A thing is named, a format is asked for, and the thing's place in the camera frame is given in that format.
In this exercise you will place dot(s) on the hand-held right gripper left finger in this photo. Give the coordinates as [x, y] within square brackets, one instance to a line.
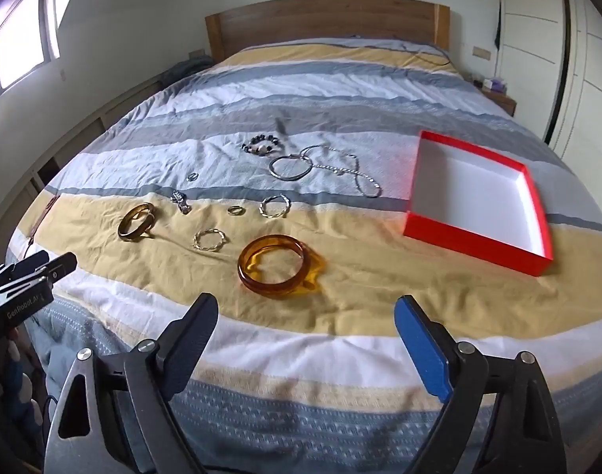
[189, 345]

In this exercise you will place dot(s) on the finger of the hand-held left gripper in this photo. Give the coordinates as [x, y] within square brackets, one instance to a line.
[61, 264]
[29, 260]

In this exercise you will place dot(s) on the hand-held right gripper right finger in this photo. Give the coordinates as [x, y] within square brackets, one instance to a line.
[422, 345]

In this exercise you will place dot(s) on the small amber bangle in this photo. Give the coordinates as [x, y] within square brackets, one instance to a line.
[125, 226]

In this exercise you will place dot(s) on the large amber bangle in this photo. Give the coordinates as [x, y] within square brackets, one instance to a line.
[246, 277]

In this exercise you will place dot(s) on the silver charm pendant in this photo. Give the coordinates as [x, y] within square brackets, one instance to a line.
[182, 203]

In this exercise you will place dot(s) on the red cardboard box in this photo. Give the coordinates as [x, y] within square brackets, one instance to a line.
[473, 192]

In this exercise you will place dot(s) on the thin silver bangle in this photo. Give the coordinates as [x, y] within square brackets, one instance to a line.
[271, 168]

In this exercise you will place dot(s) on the person's left hand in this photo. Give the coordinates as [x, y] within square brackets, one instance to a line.
[19, 390]

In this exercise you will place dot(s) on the white low cabinet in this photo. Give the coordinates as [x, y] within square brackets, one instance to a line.
[83, 131]

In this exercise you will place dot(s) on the window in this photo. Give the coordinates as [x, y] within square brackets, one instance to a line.
[19, 54]

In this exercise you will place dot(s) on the grey cloth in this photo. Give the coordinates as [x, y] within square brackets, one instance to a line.
[187, 70]

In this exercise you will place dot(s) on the wooden nightstand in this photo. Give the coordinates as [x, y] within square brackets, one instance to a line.
[503, 102]

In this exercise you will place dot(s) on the purple tissue box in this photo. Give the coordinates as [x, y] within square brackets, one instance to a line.
[496, 85]

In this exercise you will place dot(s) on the bed with striped duvet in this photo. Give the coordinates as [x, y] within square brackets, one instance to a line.
[330, 84]

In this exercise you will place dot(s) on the dark hanging clothing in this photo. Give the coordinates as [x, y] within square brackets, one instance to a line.
[497, 24]

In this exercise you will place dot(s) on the white wardrobe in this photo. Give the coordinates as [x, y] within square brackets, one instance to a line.
[528, 19]

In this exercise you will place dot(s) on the wooden headboard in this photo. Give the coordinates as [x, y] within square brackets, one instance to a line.
[330, 15]

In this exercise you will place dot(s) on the wall switch plate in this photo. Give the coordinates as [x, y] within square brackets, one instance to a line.
[481, 53]

